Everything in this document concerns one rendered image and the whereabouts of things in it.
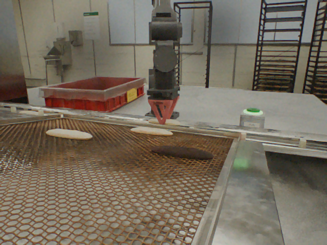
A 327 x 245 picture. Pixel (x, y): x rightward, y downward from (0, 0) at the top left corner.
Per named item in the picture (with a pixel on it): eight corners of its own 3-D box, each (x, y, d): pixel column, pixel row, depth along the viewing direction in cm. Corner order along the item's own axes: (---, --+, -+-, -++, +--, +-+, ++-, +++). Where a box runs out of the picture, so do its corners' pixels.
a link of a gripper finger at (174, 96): (149, 124, 68) (148, 91, 65) (158, 117, 74) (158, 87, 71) (172, 126, 66) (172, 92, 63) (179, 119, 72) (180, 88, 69)
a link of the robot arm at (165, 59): (181, 22, 63) (149, 22, 63) (186, 17, 52) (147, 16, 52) (180, 68, 67) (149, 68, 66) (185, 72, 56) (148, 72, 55)
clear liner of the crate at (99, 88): (147, 93, 141) (147, 77, 138) (107, 114, 96) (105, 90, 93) (97, 91, 149) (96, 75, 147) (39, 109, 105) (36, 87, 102)
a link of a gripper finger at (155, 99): (147, 125, 67) (146, 92, 64) (157, 118, 73) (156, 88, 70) (171, 128, 64) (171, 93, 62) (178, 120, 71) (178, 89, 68)
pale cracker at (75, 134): (97, 137, 46) (97, 131, 46) (84, 141, 43) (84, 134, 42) (55, 131, 49) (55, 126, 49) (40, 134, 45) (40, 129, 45)
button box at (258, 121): (262, 143, 78) (266, 110, 75) (263, 152, 71) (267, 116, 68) (236, 140, 81) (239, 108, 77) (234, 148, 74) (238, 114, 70)
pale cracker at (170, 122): (182, 123, 69) (182, 119, 69) (178, 127, 66) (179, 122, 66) (151, 119, 73) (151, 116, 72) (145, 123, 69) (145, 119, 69)
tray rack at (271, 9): (289, 114, 408) (307, 1, 355) (288, 123, 358) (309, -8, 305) (253, 110, 435) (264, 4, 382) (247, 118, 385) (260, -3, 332)
